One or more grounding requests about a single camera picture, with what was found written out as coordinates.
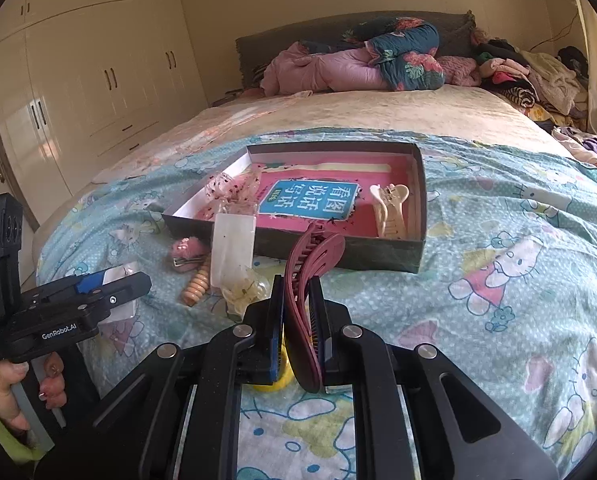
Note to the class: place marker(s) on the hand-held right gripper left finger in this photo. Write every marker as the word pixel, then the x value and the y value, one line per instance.
pixel 277 330

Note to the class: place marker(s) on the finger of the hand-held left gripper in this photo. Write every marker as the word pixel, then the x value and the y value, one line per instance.
pixel 91 282
pixel 123 292

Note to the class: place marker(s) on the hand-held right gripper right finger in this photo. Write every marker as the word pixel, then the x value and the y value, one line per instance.
pixel 319 320

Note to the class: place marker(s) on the small translucent hair claw clip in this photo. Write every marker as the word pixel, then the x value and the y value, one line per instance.
pixel 243 292

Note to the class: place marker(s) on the dark red hair claw clip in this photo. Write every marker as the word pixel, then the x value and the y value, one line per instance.
pixel 303 270

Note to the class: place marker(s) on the shallow grey cardboard box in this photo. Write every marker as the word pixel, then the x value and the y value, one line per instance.
pixel 378 255

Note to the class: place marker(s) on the frosted white plastic packet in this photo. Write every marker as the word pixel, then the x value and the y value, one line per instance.
pixel 233 250

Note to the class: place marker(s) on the polka dot bow hair clip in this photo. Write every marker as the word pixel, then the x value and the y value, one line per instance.
pixel 226 187

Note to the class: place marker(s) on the person's left hand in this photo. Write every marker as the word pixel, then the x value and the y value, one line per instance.
pixel 6 390

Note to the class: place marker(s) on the pink fluffy hair clip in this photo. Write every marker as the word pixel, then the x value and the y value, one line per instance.
pixel 188 250

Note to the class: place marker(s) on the large cream hair claw clip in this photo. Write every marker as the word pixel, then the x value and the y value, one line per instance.
pixel 391 210

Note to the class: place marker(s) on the light pink floral sheet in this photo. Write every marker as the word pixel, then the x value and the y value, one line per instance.
pixel 188 130

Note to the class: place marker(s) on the blue cartoon cat blanket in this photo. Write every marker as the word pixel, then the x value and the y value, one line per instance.
pixel 478 210

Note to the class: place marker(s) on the beige bedspread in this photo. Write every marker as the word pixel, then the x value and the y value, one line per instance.
pixel 378 110

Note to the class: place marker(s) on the pink quilt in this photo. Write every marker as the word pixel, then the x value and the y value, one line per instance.
pixel 328 72

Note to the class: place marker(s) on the cream wardrobe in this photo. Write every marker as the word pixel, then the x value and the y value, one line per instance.
pixel 103 35

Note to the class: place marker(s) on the pink and floral bedding bundle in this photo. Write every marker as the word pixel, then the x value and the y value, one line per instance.
pixel 278 35

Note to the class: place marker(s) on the pink fuzzy blanket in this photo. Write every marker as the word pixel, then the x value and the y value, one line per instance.
pixel 458 67

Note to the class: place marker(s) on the pile of clothes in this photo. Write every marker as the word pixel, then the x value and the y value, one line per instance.
pixel 538 75

